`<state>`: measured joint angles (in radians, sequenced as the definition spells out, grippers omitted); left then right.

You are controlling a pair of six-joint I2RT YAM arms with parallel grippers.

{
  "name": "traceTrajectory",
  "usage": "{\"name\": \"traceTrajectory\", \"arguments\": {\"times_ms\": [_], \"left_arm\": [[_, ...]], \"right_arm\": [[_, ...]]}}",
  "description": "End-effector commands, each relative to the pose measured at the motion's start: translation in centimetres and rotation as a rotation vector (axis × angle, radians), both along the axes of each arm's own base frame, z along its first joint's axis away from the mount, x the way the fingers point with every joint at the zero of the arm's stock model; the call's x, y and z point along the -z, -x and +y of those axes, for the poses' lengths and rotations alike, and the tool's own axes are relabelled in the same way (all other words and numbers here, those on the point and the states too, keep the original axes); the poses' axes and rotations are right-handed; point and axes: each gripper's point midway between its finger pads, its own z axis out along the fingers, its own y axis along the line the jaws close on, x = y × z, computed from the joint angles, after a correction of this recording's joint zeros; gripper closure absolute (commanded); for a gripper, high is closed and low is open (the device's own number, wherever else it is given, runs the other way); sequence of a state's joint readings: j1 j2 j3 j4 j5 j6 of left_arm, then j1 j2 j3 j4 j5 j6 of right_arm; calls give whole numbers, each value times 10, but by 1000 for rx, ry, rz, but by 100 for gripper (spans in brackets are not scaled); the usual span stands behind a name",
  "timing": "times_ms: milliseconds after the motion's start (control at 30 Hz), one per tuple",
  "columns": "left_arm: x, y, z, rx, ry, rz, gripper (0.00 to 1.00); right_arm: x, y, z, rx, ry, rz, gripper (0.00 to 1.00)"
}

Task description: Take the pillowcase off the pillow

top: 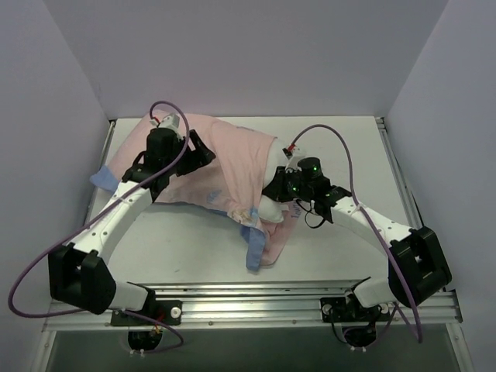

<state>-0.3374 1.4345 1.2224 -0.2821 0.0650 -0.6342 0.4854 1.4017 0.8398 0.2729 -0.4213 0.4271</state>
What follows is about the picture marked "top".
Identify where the white pillow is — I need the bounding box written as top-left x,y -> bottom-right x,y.
258,138 -> 288,223

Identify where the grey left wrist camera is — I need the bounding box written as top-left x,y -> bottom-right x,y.
150,113 -> 180,131

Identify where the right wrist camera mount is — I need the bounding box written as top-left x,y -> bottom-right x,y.
283,144 -> 306,169

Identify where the blue printed pillowcase pink inside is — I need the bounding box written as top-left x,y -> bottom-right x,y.
89,114 -> 307,272

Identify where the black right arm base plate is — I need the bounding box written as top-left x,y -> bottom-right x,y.
319,296 -> 391,323

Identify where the aluminium table edge rail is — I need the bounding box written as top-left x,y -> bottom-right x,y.
82,119 -> 117,225
375,117 -> 425,229

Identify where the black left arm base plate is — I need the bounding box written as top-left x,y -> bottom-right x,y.
110,299 -> 183,327

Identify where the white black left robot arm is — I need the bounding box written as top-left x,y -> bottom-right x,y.
48,127 -> 215,325

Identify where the aluminium table edge rail right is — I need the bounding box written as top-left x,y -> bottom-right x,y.
375,117 -> 425,229

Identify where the aluminium table edge rail left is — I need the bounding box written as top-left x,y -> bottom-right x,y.
82,119 -> 117,225

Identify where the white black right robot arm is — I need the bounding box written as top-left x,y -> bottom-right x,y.
262,157 -> 453,320

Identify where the aluminium front rail frame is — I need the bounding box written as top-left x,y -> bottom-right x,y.
43,281 -> 463,332

